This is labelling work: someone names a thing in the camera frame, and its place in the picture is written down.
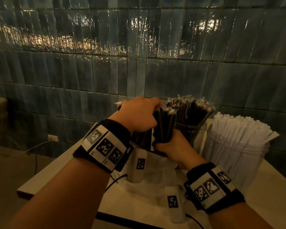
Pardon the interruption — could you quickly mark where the clear plastic bag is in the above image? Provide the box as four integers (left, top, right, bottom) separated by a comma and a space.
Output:
126, 150, 189, 214

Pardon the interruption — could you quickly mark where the person's right hand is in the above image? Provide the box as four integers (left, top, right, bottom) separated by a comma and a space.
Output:
153, 129, 206, 170

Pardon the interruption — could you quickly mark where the person's left forearm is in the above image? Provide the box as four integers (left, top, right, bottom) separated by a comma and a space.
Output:
5, 157, 112, 229

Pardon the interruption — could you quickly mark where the white power cable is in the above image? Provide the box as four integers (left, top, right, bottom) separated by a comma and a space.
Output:
20, 139, 53, 156

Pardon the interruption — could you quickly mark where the handful of black straws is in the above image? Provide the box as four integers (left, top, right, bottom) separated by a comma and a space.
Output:
153, 105, 177, 144

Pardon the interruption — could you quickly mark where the clear plastic jar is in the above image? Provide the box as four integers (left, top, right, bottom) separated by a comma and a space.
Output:
202, 124, 270, 190

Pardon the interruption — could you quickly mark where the black cable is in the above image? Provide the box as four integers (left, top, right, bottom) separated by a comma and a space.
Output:
185, 213, 206, 229
105, 173, 128, 193

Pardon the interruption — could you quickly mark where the clear glass jar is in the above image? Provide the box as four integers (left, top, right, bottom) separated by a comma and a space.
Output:
174, 121, 208, 149

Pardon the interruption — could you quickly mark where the bunch of black straws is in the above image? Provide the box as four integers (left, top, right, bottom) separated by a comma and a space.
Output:
114, 101, 153, 150
166, 94, 215, 128

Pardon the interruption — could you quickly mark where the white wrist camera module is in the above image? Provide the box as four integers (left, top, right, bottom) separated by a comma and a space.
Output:
129, 149, 148, 184
165, 185, 187, 224

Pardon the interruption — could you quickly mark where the person's left hand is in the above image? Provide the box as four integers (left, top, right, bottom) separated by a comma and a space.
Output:
109, 96, 163, 135

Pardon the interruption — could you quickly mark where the bunch of white paper straws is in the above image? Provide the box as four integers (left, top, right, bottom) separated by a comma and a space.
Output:
211, 112, 280, 162

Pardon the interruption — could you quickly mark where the person's right forearm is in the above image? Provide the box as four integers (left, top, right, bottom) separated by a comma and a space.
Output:
206, 202, 273, 229

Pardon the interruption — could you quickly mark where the black wristband with marker plates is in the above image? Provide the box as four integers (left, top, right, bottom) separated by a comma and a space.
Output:
183, 163, 246, 214
73, 119, 134, 173

